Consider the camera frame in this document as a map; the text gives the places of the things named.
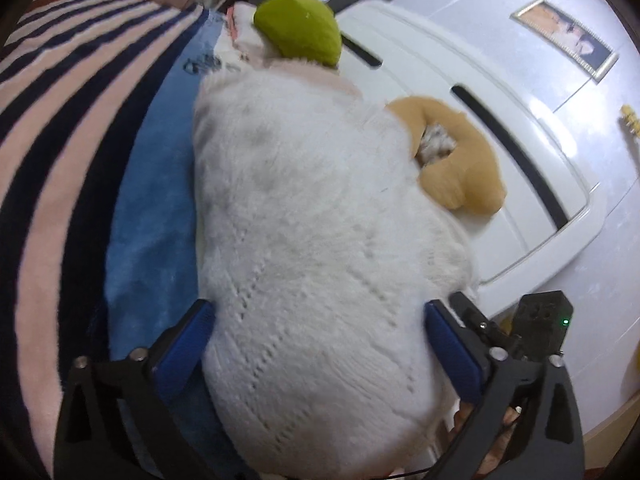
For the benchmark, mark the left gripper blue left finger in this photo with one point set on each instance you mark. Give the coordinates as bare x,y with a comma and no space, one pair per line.
115,421

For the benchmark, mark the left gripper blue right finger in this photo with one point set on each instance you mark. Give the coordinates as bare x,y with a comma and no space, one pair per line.
531,454

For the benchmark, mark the cream knit sweater with bows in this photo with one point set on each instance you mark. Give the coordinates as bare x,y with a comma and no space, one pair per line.
319,249

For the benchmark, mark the right hand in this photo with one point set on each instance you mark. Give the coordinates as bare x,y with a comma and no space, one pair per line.
492,441

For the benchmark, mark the white bed headboard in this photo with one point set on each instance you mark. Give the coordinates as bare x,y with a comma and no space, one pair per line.
553,206

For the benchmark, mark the tan U-shaped plush pillow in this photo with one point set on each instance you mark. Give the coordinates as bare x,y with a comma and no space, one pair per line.
458,167

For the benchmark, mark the striped pink navy blanket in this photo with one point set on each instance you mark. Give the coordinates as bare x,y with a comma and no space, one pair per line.
98,218

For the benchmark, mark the green plush pillow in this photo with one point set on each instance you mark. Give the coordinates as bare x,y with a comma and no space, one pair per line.
304,29

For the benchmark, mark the pink bed pillow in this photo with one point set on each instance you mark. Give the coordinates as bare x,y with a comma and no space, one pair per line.
253,50

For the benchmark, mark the framed wall photo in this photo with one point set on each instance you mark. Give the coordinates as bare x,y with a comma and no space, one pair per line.
570,36

